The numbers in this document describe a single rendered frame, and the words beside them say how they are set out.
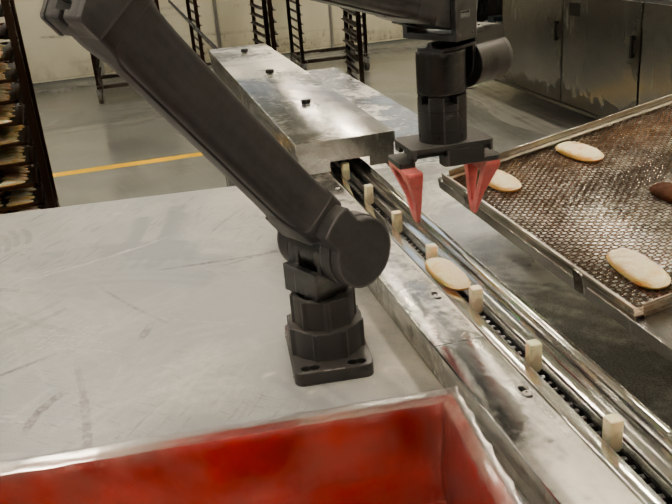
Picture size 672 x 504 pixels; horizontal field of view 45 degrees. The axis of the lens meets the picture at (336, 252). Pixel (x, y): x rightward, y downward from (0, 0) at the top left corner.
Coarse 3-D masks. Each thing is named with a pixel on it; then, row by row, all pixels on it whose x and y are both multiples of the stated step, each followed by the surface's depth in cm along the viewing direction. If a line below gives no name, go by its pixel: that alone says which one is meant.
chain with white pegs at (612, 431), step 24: (168, 0) 525; (192, 24) 389; (216, 48) 309; (336, 168) 151; (360, 192) 138; (384, 216) 126; (408, 240) 116; (480, 288) 93; (480, 312) 94; (504, 336) 89; (528, 360) 81; (552, 384) 79; (576, 408) 75; (600, 432) 72; (624, 456) 68; (648, 480) 66
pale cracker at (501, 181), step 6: (498, 174) 119; (504, 174) 118; (492, 180) 118; (498, 180) 117; (504, 180) 116; (510, 180) 116; (516, 180) 116; (492, 186) 117; (498, 186) 116; (504, 186) 115; (510, 186) 115; (516, 186) 114; (510, 192) 114
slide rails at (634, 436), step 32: (352, 192) 135; (384, 192) 133; (416, 224) 119; (416, 256) 108; (448, 256) 107; (480, 320) 90; (512, 320) 90; (512, 352) 83; (544, 352) 83; (544, 384) 77; (576, 384) 77; (576, 416) 72; (608, 448) 68; (640, 448) 67; (640, 480) 64
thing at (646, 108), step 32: (576, 128) 128; (608, 128) 127; (640, 128) 124; (544, 160) 122; (608, 160) 116; (640, 160) 114; (608, 192) 107; (640, 192) 105; (512, 224) 103; (544, 224) 103; (608, 224) 99; (576, 256) 94; (608, 288) 86
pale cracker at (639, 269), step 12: (612, 252) 91; (624, 252) 90; (636, 252) 90; (612, 264) 89; (624, 264) 88; (636, 264) 87; (648, 264) 87; (624, 276) 87; (636, 276) 85; (648, 276) 84; (660, 276) 84; (648, 288) 84; (660, 288) 83
